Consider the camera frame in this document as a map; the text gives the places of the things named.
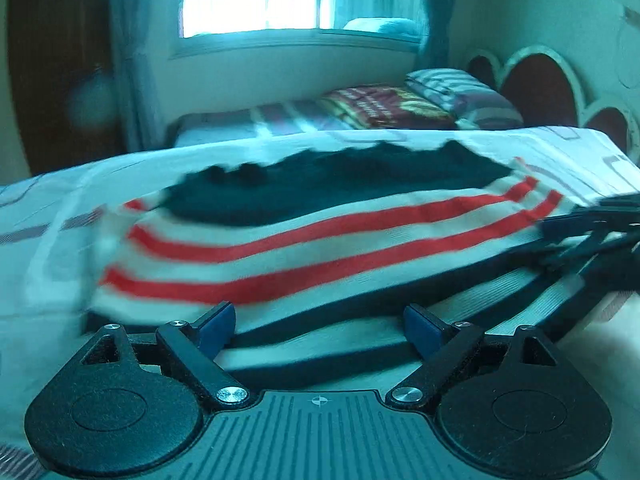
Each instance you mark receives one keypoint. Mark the teal curtain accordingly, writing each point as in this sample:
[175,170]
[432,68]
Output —
[145,55]
[440,10]

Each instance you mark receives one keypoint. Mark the red printed folded blanket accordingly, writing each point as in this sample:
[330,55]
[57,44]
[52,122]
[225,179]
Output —
[385,106]

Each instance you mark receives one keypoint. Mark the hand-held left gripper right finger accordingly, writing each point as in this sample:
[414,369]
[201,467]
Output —
[422,330]

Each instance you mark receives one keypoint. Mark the dark wooden door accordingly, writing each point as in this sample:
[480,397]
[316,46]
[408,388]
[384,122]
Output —
[55,60]

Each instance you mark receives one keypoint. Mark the striped bed sheet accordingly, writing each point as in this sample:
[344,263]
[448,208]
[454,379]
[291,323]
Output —
[260,120]

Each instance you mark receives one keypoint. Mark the printed white bed sheet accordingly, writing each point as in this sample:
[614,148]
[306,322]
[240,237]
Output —
[45,240]

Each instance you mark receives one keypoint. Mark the red scalloped headboard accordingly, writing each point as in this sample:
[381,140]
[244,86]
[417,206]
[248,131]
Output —
[550,85]

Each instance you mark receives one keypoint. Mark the striped pillow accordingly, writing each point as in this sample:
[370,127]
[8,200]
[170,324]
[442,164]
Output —
[462,95]

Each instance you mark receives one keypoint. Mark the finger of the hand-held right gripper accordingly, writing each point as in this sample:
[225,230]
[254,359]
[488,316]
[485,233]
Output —
[585,257]
[585,220]

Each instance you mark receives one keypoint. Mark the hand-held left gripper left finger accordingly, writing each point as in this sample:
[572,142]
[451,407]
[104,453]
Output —
[216,327]

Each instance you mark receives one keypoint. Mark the striped knit sweater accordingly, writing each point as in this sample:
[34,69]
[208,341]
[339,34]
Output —
[325,240]

